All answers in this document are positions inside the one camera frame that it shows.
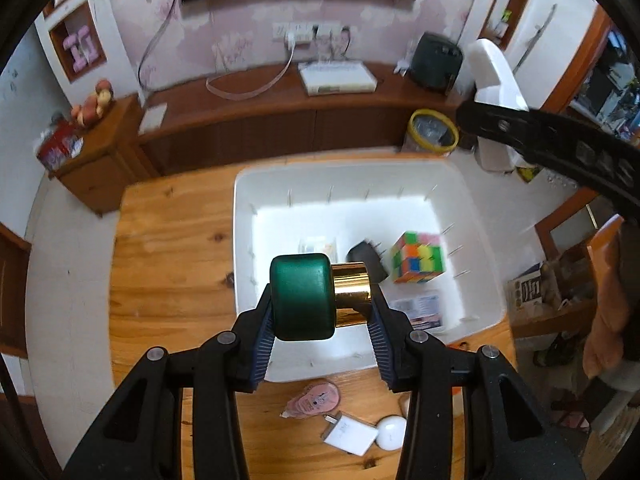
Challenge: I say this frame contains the colourful puzzle cube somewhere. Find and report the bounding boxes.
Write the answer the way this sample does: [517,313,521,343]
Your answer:
[389,231,446,285]

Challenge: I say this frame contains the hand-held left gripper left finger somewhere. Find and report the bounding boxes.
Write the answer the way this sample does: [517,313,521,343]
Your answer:
[62,282,275,480]

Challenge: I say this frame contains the person's right forearm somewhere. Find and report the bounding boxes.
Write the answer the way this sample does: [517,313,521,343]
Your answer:
[582,255,632,378]

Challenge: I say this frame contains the yellow waste bin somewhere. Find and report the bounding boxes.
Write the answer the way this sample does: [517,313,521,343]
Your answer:
[402,108,460,153]

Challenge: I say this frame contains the wooden side cabinet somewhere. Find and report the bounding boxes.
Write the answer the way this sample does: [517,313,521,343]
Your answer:
[47,94,146,217]

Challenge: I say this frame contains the white set-top box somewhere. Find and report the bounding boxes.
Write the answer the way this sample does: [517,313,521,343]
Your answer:
[298,59,377,97]

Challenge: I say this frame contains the red tissue box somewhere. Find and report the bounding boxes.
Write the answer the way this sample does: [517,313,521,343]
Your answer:
[35,120,83,171]

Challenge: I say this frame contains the small clear plastic box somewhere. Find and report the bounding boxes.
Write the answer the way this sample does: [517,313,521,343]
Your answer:
[298,237,338,256]

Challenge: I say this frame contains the white charger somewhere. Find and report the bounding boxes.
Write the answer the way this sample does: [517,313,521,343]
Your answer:
[322,411,378,457]

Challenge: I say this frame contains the black cable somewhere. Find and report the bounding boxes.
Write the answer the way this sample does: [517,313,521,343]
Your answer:
[137,0,181,92]

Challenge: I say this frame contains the green perfume bottle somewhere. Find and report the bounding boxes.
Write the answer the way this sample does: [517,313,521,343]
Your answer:
[269,253,372,342]

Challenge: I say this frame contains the white plastic tool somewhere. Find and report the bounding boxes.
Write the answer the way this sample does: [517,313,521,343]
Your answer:
[466,39,531,113]

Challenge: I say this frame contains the long wooden television console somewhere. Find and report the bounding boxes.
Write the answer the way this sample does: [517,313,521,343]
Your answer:
[127,60,476,176]

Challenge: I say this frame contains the grey pad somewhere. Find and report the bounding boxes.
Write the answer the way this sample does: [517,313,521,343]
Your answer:
[138,104,168,133]

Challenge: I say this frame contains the long sheathed sword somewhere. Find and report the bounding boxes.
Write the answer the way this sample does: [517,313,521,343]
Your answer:
[515,4,557,73]

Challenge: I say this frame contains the white cable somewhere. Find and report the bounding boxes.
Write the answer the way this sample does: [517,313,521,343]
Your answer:
[206,40,296,101]

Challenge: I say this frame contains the white round case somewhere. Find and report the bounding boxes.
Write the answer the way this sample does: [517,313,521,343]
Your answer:
[375,415,408,452]

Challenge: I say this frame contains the printed cardboard box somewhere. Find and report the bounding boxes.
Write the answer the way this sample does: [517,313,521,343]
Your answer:
[507,262,546,308]

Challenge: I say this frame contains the black power adapter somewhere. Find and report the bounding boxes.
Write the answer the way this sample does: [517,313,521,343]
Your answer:
[346,241,388,283]

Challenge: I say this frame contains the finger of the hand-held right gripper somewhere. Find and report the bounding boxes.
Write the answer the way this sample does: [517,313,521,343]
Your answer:
[456,99,576,171]

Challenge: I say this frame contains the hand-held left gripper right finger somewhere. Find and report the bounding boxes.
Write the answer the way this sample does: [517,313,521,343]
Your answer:
[367,287,586,480]

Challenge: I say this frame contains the pink correction tape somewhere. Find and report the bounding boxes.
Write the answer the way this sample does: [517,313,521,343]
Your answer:
[280,380,342,420]

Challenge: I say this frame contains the brown wooden door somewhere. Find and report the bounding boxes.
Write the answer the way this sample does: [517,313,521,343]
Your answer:
[0,222,33,358]

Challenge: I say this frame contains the white plastic storage bin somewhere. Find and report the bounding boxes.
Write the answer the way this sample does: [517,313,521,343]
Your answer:
[232,156,507,385]

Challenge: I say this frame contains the white wall sockets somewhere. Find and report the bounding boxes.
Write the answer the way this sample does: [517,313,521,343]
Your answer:
[272,21,351,43]

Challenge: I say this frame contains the white bucket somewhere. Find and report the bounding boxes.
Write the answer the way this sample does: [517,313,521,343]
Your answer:
[474,135,517,175]

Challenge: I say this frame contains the clear case with card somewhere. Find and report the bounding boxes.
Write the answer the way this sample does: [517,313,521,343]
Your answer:
[390,292,446,333]

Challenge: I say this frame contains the black air fryer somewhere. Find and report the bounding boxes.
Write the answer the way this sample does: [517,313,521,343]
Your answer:
[409,31,463,95]

